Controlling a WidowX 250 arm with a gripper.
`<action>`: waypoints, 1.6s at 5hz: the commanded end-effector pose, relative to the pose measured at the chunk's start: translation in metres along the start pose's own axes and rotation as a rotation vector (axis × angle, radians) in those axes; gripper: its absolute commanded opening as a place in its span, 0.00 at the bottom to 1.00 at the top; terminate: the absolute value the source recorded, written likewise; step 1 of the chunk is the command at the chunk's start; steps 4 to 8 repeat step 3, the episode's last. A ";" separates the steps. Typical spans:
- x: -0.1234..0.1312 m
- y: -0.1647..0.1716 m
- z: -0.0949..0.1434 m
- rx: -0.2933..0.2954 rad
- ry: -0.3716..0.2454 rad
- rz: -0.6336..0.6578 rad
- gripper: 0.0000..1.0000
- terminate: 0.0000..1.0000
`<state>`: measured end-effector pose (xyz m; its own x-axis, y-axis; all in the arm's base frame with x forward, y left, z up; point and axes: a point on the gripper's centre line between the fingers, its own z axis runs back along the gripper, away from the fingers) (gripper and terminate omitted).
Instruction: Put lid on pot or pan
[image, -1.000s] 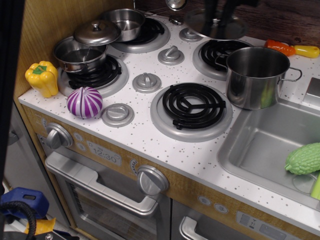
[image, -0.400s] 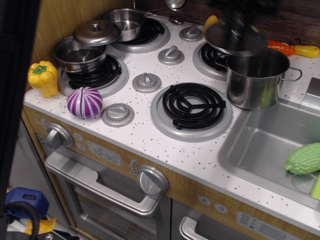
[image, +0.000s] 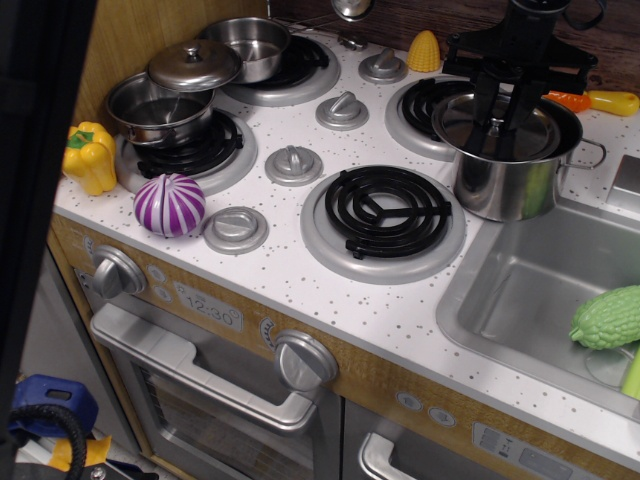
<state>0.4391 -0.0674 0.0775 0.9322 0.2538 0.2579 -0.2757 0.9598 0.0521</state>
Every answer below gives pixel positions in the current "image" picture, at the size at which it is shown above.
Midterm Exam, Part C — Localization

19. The yellow toy corn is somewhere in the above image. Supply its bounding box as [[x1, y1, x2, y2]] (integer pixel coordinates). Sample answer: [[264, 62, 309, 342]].
[[406, 30, 441, 73]]

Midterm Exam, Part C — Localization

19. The grey stove knob back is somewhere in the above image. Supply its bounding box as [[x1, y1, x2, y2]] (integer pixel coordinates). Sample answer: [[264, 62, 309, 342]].
[[358, 48, 408, 85]]

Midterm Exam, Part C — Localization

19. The grey stove knob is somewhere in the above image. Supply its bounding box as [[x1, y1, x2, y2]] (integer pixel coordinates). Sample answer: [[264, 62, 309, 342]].
[[315, 91, 369, 131], [202, 206, 269, 255], [265, 145, 324, 186], [358, 48, 408, 85]]

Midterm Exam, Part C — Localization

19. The purple striped toy onion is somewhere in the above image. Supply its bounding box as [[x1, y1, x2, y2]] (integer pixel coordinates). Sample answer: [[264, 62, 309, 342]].
[[133, 173, 206, 238]]

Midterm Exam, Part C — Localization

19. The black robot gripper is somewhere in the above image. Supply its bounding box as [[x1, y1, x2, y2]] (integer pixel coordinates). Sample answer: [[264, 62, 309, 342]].
[[442, 9, 598, 133]]

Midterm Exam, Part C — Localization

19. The grey oven dial left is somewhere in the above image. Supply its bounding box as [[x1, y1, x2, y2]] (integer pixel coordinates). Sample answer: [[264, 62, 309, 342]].
[[92, 245, 147, 300]]

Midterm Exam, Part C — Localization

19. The tall steel stock pot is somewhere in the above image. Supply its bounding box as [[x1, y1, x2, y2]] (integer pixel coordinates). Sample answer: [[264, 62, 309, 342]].
[[442, 99, 586, 222]]

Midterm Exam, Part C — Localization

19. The grey stove knob middle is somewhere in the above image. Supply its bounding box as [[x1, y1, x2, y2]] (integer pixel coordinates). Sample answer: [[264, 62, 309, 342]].
[[265, 145, 324, 186]]

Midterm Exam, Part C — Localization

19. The grey stove knob upper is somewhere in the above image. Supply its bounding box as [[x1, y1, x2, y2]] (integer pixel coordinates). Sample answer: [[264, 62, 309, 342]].
[[315, 91, 369, 131]]

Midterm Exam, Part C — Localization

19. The black burner coil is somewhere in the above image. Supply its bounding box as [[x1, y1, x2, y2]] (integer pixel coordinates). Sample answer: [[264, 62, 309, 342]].
[[134, 110, 244, 179], [401, 78, 473, 142], [244, 35, 330, 90], [324, 166, 453, 260]]

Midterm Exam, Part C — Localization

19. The black front left burner coil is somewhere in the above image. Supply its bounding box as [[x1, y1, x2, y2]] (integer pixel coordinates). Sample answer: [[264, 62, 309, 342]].
[[134, 110, 244, 179]]

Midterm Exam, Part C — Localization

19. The grey stove knob front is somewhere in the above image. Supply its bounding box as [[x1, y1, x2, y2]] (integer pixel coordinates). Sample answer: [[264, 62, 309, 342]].
[[202, 206, 269, 255]]

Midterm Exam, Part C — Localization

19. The black front right burner coil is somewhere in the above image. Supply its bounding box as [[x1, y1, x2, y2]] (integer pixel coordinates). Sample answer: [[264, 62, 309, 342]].
[[324, 166, 453, 260]]

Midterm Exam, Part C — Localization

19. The oven clock display panel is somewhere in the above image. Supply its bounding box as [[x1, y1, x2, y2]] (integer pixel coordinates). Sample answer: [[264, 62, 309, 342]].
[[173, 281, 244, 332]]

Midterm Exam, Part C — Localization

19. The green toy bitter gourd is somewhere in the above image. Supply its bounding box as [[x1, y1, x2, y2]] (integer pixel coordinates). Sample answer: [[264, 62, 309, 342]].
[[569, 285, 639, 350]]

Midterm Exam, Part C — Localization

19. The grey right door handle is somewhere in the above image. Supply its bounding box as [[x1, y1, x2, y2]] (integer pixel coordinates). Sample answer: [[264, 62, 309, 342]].
[[358, 433, 402, 480]]

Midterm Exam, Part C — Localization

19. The domed steel lid with knob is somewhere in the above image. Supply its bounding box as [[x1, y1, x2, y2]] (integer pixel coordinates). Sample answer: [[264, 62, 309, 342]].
[[147, 39, 242, 92]]

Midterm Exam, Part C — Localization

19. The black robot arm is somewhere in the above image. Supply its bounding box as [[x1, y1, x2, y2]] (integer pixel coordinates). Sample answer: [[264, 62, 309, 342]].
[[442, 1, 598, 132]]

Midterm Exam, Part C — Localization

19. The blue clamp tool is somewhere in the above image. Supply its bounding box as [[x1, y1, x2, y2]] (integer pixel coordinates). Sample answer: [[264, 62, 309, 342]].
[[8, 374, 99, 438]]

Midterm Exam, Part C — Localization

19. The light green cup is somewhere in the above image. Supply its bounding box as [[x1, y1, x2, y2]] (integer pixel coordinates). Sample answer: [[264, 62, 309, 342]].
[[621, 341, 639, 399]]

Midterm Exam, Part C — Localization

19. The grey oven door handle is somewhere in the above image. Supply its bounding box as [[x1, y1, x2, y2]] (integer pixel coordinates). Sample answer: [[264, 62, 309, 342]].
[[90, 304, 317, 436]]

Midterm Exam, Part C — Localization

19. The black cable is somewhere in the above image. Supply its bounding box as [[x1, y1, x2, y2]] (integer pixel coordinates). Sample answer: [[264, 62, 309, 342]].
[[9, 403, 89, 480]]

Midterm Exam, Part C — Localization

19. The black back left burner coil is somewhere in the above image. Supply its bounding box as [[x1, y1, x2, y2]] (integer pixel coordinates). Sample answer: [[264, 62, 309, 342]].
[[244, 35, 330, 90]]

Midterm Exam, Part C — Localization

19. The grey oven dial right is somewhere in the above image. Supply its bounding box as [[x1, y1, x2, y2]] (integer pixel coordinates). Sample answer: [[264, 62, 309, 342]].
[[274, 329, 339, 392]]

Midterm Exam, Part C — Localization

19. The grey oven dial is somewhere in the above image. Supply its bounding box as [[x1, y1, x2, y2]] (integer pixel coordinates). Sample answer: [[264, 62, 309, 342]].
[[92, 245, 147, 300], [274, 329, 339, 392]]

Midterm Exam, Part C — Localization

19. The black back right burner coil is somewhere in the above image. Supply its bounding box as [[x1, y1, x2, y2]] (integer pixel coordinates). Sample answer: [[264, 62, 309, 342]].
[[401, 78, 473, 142]]

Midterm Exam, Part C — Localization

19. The yellow toy bell pepper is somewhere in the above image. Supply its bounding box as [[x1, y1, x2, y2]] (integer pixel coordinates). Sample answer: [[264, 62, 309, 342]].
[[62, 121, 117, 196]]

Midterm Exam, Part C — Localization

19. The orange toy carrot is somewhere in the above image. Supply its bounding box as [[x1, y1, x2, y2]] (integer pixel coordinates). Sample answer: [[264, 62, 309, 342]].
[[545, 91, 592, 113]]

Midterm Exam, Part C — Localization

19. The steel pot lid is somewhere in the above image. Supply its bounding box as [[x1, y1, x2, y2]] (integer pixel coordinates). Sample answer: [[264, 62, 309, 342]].
[[432, 93, 560, 162]]

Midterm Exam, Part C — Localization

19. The grey sink basin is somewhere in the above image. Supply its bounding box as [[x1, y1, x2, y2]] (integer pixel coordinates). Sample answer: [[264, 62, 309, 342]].
[[436, 199, 639, 420]]

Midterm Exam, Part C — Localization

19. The steel pot front left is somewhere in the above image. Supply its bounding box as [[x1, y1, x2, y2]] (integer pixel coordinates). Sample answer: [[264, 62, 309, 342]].
[[105, 72, 215, 148]]

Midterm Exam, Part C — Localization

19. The steel pan back left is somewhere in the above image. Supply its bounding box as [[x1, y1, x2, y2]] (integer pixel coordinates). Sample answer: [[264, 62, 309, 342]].
[[198, 17, 291, 84]]

